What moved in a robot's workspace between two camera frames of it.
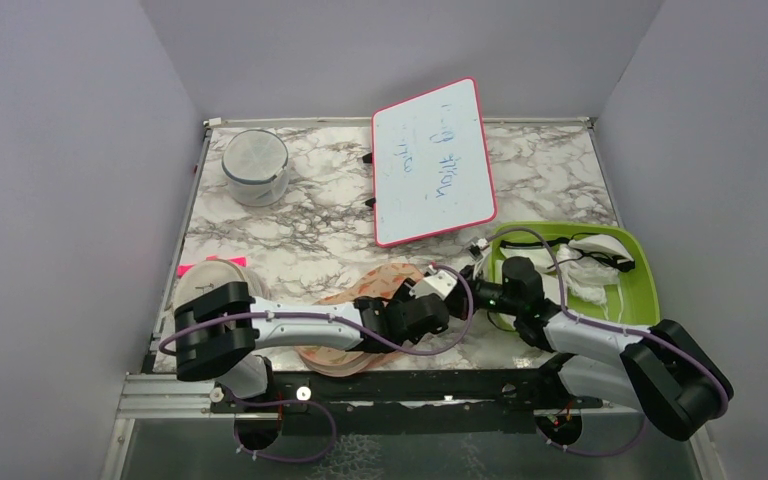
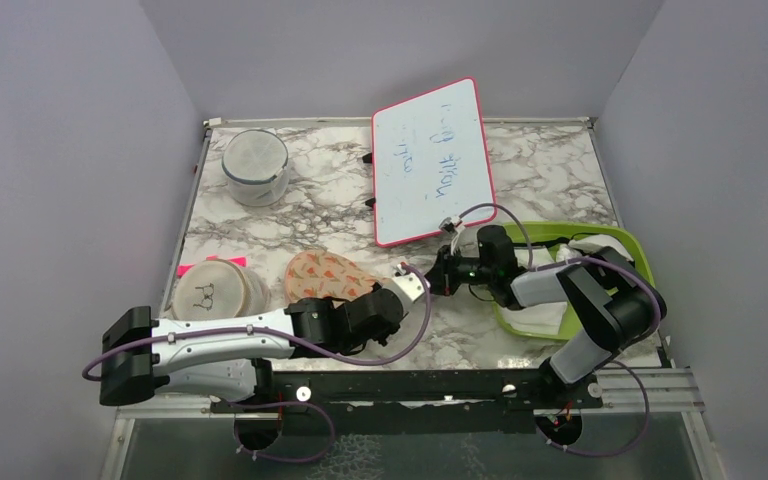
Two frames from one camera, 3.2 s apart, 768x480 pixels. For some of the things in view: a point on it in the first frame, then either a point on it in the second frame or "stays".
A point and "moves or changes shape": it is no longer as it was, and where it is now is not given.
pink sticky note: (183, 268) stays
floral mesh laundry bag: (378, 281) moves or changes shape
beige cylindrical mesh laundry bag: (215, 272) stays
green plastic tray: (632, 301) stays
